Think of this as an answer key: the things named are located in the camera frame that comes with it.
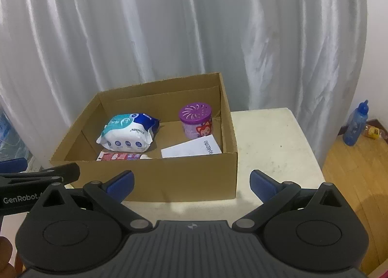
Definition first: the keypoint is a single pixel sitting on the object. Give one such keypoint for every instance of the person's left hand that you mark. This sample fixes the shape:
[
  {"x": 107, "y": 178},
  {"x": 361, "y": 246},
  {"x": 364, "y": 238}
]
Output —
[{"x": 6, "y": 250}]

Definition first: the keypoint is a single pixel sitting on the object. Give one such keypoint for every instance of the small yellow floor object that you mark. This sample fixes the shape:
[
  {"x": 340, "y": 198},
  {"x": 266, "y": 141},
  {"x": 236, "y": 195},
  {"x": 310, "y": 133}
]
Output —
[{"x": 373, "y": 132}]

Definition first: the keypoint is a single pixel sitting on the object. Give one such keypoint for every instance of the grey satin curtain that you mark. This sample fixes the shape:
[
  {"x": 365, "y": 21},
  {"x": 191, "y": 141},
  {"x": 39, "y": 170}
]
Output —
[{"x": 305, "y": 55}]

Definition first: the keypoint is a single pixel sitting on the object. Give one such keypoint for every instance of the red toothpaste tube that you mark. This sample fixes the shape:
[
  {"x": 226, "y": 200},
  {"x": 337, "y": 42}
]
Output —
[{"x": 110, "y": 156}]

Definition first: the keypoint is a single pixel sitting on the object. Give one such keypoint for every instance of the large blue water jug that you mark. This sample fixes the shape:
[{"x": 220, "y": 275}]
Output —
[{"x": 11, "y": 145}]

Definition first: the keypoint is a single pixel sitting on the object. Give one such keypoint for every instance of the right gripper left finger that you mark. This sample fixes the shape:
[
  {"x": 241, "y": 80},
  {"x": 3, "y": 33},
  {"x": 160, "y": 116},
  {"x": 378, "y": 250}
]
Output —
[{"x": 108, "y": 197}]

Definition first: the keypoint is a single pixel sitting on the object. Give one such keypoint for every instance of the brown cardboard box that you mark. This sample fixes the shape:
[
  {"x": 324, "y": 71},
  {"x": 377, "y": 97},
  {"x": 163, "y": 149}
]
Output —
[{"x": 175, "y": 168}]

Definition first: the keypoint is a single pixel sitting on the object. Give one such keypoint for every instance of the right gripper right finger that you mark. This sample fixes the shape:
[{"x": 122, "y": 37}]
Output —
[{"x": 276, "y": 198}]

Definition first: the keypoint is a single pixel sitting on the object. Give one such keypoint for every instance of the purple air freshener jar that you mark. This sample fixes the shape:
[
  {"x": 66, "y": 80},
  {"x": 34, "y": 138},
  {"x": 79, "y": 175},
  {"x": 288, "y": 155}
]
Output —
[{"x": 196, "y": 120}]

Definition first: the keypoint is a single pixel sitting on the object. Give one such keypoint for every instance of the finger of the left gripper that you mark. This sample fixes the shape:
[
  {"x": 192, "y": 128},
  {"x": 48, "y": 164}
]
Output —
[
  {"x": 67, "y": 173},
  {"x": 13, "y": 165}
]

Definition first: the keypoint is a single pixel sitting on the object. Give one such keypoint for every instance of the blue wet wipes pack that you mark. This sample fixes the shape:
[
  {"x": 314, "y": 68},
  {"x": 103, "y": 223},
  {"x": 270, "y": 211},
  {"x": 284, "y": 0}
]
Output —
[{"x": 131, "y": 133}]

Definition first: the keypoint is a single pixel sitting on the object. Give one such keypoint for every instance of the blue spray bottle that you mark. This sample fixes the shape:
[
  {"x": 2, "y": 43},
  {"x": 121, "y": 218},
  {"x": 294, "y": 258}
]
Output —
[{"x": 356, "y": 123}]

